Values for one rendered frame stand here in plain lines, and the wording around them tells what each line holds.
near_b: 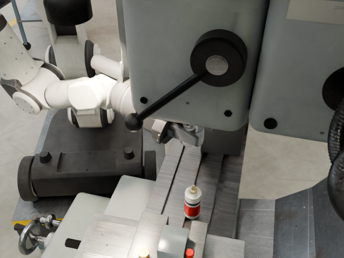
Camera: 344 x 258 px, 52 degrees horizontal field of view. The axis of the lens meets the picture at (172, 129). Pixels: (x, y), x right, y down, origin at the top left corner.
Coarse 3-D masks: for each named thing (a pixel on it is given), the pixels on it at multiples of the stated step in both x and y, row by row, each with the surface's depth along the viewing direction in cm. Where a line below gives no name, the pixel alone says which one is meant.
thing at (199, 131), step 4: (184, 124) 66; (188, 128) 66; (192, 128) 65; (196, 128) 66; (200, 128) 66; (204, 128) 68; (192, 132) 66; (196, 132) 66; (200, 132) 67; (200, 136) 67; (200, 140) 68; (184, 144) 69; (188, 144) 68; (200, 144) 69
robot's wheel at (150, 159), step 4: (148, 152) 154; (152, 152) 154; (144, 156) 152; (148, 156) 151; (152, 156) 151; (144, 160) 150; (148, 160) 150; (152, 160) 150; (144, 164) 149; (148, 164) 148; (152, 164) 149; (144, 168) 149; (148, 168) 148; (152, 168) 148; (148, 172) 147; (152, 172) 148; (156, 172) 164; (148, 176) 147; (152, 176) 147; (156, 176) 149; (152, 180) 148
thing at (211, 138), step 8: (240, 128) 98; (208, 136) 102; (216, 136) 101; (224, 136) 101; (232, 136) 100; (240, 136) 100; (208, 144) 104; (216, 144) 103; (224, 144) 103; (232, 144) 102; (240, 144) 102; (208, 152) 106; (216, 152) 105; (224, 152) 105; (232, 152) 104; (240, 152) 104
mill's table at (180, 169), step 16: (176, 144) 109; (176, 160) 104; (192, 160) 104; (208, 160) 104; (224, 160) 106; (240, 160) 104; (160, 176) 99; (176, 176) 101; (192, 176) 99; (208, 176) 99; (224, 176) 101; (240, 176) 99; (160, 192) 95; (176, 192) 95; (208, 192) 95; (224, 192) 95; (160, 208) 91; (176, 208) 91; (208, 208) 91; (224, 208) 91; (176, 224) 87; (208, 224) 87; (224, 224) 87
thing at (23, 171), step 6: (30, 156) 153; (24, 162) 148; (30, 162) 149; (18, 168) 146; (24, 168) 146; (30, 168) 148; (18, 174) 145; (24, 174) 145; (30, 174) 147; (18, 180) 145; (24, 180) 145; (30, 180) 147; (18, 186) 145; (24, 186) 145; (30, 186) 147; (24, 192) 146; (30, 192) 147; (36, 192) 156; (24, 198) 148; (30, 198) 149; (36, 198) 154
